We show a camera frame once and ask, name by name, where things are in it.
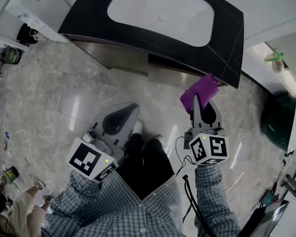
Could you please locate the blue card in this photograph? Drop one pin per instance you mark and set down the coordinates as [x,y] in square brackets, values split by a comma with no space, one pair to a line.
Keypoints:
[7,135]

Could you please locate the white desk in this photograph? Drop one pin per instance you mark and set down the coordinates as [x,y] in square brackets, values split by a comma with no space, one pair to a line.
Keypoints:
[5,41]

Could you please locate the grey laptop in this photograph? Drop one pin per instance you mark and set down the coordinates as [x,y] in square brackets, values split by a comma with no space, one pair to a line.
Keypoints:
[273,216]

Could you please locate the teal electronic device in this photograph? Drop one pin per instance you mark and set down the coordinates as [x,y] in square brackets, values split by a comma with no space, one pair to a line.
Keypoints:
[269,197]

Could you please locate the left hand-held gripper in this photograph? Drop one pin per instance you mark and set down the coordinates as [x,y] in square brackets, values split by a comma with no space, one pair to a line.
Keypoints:
[86,157]

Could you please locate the white sink basin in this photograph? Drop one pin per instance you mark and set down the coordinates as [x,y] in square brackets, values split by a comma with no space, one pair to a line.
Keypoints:
[162,16]

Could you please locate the black mesh waste bin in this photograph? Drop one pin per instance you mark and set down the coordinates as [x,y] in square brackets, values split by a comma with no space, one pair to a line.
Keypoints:
[11,55]

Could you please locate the person's right forearm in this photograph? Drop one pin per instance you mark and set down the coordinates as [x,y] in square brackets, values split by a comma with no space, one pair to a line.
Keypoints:
[212,194]

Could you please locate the dark green bin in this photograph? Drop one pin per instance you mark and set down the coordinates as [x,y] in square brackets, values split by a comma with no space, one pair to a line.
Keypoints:
[273,125]

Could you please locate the black trousers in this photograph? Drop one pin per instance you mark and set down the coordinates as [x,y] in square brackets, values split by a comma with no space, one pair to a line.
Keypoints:
[148,167]

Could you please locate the person's left white shoe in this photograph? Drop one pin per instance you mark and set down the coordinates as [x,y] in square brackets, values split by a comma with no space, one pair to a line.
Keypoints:
[138,127]

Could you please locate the checked shirt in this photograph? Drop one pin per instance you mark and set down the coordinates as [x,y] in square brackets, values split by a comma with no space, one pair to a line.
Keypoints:
[138,218]

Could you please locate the purple cloth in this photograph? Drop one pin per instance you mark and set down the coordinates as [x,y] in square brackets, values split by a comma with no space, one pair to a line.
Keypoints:
[202,90]

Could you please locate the black bag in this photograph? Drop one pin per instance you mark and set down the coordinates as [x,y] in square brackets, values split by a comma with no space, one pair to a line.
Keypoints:
[24,36]

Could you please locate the white water dispenser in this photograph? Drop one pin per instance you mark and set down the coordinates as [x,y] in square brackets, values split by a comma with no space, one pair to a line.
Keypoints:
[44,6]

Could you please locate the person's left forearm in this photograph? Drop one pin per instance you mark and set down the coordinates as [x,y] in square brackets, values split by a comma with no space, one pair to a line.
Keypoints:
[81,194]

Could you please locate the small round bowl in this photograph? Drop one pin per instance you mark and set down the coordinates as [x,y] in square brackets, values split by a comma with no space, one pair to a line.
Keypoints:
[277,67]

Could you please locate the green bottle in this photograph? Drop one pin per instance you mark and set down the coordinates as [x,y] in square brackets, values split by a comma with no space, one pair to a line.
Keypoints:
[273,57]

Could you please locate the wooden drawer cabinet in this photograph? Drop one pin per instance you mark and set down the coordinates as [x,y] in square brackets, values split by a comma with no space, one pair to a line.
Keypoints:
[167,59]

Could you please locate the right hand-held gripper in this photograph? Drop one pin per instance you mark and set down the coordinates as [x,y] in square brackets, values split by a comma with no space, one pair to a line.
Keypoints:
[209,149]

